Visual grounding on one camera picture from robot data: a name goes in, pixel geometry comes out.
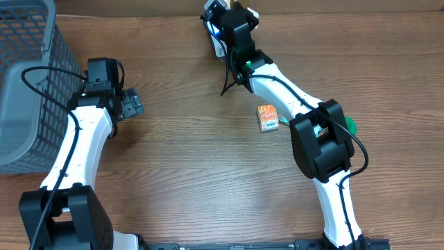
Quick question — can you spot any orange snack packet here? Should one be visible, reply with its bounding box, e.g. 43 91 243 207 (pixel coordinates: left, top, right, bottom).
257 104 279 132

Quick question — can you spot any teal wipes packet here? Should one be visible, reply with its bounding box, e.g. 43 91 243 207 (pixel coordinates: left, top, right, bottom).
279 116 289 126

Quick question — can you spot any green lid glass jar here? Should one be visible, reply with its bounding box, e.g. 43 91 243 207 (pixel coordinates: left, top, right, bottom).
345 117 357 135

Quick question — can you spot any white brown snack wrapper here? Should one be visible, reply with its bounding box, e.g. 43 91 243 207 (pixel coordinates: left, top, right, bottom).
225 0 259 18

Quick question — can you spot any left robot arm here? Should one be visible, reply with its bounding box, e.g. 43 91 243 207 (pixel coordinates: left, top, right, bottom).
19 58 148 250

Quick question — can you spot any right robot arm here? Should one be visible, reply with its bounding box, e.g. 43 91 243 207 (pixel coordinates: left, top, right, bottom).
200 0 368 249

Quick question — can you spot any white barcode scanner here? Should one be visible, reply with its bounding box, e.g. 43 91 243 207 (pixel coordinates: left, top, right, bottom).
204 9 227 58

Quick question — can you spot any grey plastic mesh basket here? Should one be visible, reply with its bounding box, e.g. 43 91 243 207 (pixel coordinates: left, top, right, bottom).
1 0 82 174

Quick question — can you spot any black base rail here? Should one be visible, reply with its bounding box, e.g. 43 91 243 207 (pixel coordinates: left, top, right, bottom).
138 237 393 250

